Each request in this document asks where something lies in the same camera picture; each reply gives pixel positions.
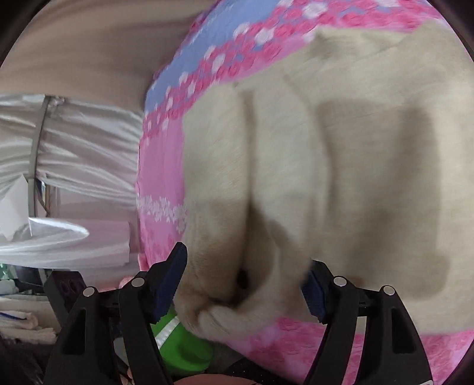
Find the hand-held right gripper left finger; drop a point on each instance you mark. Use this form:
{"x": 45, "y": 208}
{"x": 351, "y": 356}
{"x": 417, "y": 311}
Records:
{"x": 168, "y": 285}

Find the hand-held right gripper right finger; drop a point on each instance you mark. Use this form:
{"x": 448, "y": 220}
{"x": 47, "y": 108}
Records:
{"x": 314, "y": 296}

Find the beige dotted sweater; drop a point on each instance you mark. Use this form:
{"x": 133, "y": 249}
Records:
{"x": 351, "y": 166}

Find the green plastic object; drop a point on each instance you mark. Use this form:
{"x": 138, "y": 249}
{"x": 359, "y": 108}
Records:
{"x": 185, "y": 348}

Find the black box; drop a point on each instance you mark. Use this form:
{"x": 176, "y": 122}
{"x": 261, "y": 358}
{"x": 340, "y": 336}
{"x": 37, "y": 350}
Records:
{"x": 63, "y": 288}

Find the pink floral blanket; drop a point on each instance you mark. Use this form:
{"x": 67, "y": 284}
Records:
{"x": 163, "y": 166}

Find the folded white cloths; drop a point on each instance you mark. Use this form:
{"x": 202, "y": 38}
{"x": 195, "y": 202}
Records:
{"x": 26, "y": 322}

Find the white curtain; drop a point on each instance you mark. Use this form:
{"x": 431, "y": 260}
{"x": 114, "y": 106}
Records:
{"x": 92, "y": 148}

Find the beige curtain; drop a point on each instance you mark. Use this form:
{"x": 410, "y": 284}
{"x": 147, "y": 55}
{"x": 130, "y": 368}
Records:
{"x": 92, "y": 48}

